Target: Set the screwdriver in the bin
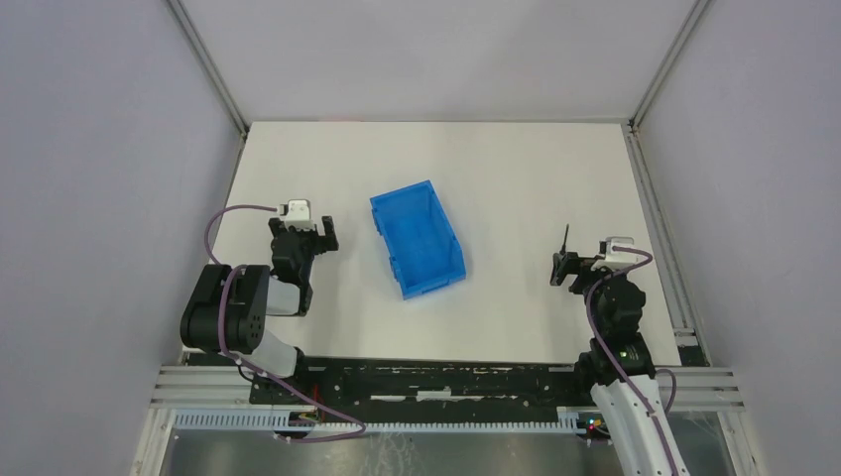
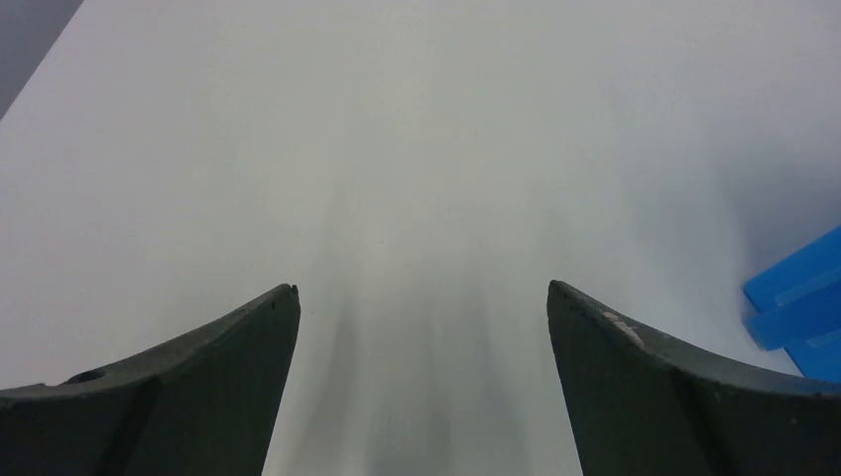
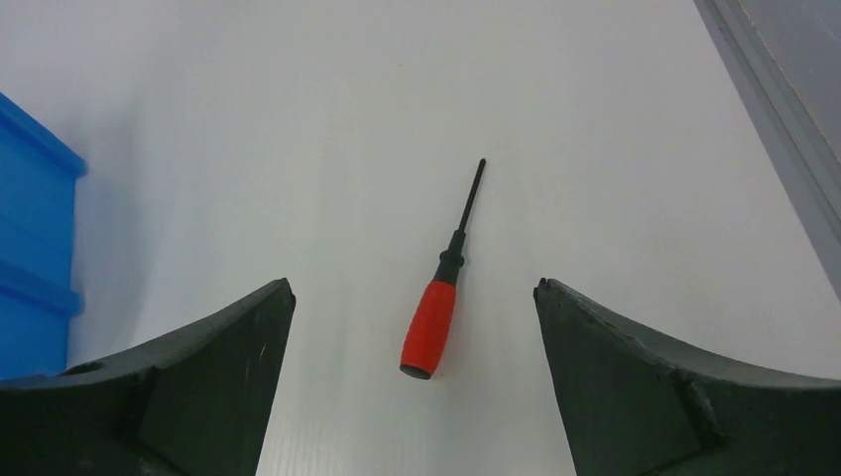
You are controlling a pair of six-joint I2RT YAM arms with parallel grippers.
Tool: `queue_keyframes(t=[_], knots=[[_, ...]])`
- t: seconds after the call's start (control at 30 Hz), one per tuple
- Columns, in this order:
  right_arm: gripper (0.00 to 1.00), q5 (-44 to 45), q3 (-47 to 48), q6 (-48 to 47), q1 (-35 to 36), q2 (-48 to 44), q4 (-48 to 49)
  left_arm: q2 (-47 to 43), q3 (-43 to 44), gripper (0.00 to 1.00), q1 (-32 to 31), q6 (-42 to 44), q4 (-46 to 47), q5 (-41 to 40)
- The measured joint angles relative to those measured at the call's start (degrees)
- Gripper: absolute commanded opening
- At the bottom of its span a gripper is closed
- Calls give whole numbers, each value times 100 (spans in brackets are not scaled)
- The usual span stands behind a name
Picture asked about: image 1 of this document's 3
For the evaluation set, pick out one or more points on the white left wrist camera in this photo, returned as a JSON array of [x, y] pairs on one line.
[[296, 214]]

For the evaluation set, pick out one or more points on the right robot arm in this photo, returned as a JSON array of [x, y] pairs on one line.
[[618, 371]]

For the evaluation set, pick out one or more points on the red handled screwdriver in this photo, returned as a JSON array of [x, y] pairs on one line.
[[563, 247]]

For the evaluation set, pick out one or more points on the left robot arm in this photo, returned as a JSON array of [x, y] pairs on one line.
[[227, 312]]

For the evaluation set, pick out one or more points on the blue plastic bin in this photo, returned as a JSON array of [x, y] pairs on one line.
[[424, 252]]

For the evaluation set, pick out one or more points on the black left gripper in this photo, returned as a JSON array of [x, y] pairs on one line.
[[305, 238]]

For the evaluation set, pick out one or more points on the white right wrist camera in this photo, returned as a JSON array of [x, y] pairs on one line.
[[611, 257]]

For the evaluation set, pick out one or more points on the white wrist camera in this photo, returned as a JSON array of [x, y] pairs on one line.
[[296, 214], [611, 257]]

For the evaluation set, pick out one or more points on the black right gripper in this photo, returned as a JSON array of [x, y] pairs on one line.
[[572, 267]]

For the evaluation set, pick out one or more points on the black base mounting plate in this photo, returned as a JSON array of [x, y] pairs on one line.
[[412, 391]]

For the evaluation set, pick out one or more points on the white slotted cable duct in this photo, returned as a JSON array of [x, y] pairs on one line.
[[286, 421]]

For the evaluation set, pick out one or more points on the aluminium frame rail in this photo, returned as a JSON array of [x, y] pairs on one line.
[[699, 389]]

